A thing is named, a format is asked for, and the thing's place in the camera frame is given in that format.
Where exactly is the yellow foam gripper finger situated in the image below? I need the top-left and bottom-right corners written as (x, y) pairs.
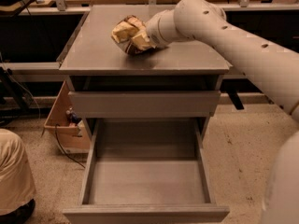
top-left (111, 17), bottom-right (144, 43)
top-left (131, 30), bottom-right (155, 51)

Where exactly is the brown yellow chip bag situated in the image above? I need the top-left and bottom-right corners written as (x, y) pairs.
top-left (111, 15), bottom-right (151, 55)

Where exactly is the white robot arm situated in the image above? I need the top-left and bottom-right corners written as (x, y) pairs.
top-left (111, 0), bottom-right (299, 224)

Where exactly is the closed grey top drawer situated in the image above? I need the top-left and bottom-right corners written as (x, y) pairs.
top-left (68, 91), bottom-right (220, 119)

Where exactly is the grey drawer cabinet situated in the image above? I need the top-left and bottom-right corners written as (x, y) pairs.
top-left (56, 4), bottom-right (231, 224)

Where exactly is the open grey middle drawer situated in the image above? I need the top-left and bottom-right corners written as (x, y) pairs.
top-left (64, 119), bottom-right (230, 224)

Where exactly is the wooden box on floor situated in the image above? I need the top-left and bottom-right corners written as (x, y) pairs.
top-left (44, 82), bottom-right (90, 154)

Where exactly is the person in beige trousers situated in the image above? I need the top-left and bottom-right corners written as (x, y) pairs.
top-left (0, 129), bottom-right (36, 224)

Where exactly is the metal rail frame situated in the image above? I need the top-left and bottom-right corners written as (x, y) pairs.
top-left (0, 62), bottom-right (66, 82)

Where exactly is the black cable on floor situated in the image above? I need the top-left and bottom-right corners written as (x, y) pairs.
top-left (54, 123), bottom-right (87, 170)

